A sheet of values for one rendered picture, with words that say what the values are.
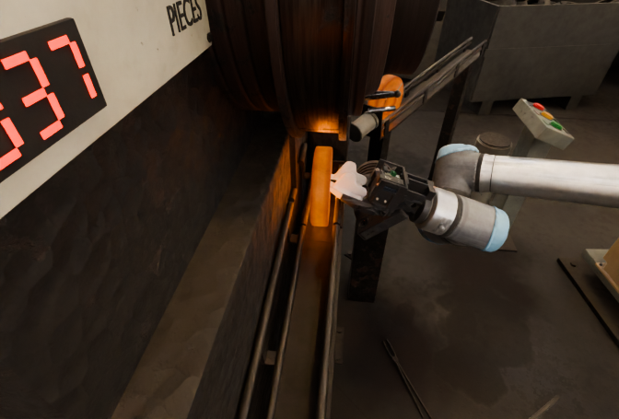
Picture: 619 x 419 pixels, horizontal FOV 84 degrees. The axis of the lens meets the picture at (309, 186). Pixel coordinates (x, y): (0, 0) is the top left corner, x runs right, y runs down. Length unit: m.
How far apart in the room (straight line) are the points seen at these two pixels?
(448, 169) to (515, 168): 0.13
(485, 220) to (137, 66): 0.63
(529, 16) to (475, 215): 2.17
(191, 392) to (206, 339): 0.04
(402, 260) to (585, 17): 2.11
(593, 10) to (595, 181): 2.29
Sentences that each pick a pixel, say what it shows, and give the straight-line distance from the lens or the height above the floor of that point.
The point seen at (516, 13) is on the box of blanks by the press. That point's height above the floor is 0.70.
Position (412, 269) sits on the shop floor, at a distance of 1.54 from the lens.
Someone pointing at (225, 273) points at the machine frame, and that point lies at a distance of 0.37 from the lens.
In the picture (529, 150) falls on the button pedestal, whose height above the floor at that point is 0.49.
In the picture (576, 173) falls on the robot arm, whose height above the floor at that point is 0.76.
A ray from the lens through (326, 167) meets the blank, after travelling 0.61.
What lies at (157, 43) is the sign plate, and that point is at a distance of 0.27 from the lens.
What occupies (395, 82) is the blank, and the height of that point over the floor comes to 0.77.
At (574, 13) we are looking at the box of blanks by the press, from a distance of 2.98.
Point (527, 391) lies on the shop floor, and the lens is 1.41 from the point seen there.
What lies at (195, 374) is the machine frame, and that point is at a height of 0.87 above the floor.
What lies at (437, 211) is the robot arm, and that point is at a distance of 0.68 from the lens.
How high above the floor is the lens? 1.15
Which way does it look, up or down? 38 degrees down
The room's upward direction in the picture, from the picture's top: straight up
